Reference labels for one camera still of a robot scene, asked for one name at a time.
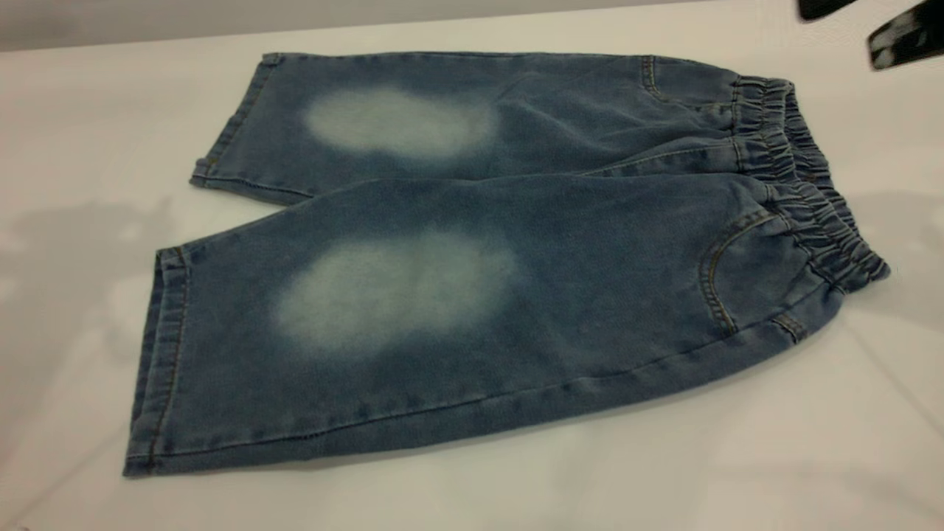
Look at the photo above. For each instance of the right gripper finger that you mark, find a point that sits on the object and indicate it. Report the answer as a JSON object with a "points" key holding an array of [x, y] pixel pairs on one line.
{"points": [[820, 7], [911, 35]]}

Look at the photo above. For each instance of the blue denim pants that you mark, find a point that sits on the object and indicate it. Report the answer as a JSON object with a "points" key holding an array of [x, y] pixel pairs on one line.
{"points": [[560, 280]]}

